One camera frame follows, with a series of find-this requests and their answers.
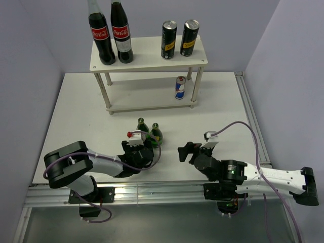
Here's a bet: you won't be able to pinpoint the Red Bull can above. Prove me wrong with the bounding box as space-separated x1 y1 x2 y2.
175 76 187 100

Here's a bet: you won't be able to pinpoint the dark gold-band beverage can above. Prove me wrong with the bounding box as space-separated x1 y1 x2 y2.
180 19 199 57

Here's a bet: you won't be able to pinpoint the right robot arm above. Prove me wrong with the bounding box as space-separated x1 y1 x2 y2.
178 142 319 206

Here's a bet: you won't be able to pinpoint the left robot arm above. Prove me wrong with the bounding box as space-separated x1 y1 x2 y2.
44 140 154 203

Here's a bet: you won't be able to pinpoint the white two-tier shelf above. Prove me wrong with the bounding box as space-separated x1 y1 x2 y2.
90 36 208 114

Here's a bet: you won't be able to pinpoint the front green glass bottle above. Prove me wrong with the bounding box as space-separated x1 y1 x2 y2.
150 123 163 148

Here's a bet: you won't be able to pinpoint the green glass bottle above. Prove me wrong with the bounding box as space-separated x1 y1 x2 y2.
137 117 150 141
150 123 163 148

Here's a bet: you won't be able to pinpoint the rear green glass bottle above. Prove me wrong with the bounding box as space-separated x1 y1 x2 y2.
137 117 150 141

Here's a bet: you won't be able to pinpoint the right Coca-Cola glass bottle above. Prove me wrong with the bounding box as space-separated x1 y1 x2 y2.
110 1 134 64

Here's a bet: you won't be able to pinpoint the coca-cola glass bottle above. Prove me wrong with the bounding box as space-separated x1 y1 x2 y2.
110 1 134 64
87 0 115 65

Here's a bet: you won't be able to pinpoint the left Coca-Cola glass bottle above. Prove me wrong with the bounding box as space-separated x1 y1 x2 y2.
87 0 115 65

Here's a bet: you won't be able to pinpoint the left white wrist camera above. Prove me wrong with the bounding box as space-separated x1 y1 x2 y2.
127 130 144 147

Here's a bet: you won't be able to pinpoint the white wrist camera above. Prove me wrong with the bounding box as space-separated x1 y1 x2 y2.
127 130 144 147
200 131 219 151

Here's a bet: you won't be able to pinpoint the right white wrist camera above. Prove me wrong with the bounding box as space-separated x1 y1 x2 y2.
200 131 219 151

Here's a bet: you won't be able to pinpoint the aluminium frame rail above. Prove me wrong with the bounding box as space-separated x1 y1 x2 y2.
15 72 296 242

